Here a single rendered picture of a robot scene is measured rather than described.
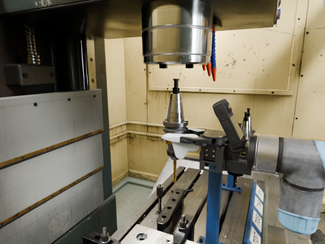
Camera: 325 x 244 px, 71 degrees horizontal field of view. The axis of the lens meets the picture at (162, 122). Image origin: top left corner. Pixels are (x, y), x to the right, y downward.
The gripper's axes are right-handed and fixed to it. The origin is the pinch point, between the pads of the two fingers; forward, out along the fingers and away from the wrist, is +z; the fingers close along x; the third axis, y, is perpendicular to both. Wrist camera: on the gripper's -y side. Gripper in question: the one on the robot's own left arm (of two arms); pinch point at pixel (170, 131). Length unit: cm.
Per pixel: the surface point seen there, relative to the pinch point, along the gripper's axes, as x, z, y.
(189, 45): -5.9, -6.2, -19.9
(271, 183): 93, -28, 52
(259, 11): 9.4, -17.8, -28.5
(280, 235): 58, -33, 60
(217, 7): 2.0, -9.6, -28.5
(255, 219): 31, -21, 39
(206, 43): -2.1, -8.7, -20.6
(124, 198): 74, 67, 76
